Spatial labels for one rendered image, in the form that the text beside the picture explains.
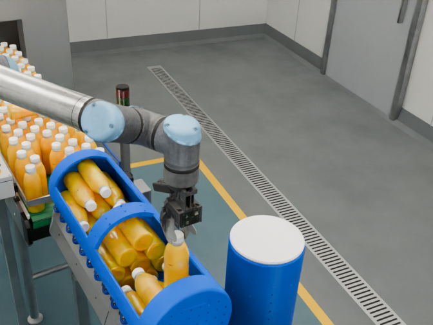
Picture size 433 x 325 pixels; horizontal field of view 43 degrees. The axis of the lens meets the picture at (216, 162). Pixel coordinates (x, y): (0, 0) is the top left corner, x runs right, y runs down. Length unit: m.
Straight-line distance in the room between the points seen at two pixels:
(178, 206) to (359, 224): 2.68
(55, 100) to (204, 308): 0.71
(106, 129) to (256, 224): 1.01
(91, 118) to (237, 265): 0.95
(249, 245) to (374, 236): 1.99
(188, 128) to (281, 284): 0.90
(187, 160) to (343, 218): 2.76
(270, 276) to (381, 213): 2.25
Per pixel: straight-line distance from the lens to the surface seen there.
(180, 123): 1.33
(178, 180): 1.37
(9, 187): 2.36
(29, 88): 1.44
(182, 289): 1.56
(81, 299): 2.58
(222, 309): 1.68
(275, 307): 2.12
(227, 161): 4.48
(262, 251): 2.01
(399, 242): 3.93
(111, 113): 1.26
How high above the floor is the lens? 2.33
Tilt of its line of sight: 32 degrees down
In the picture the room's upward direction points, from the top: 3 degrees clockwise
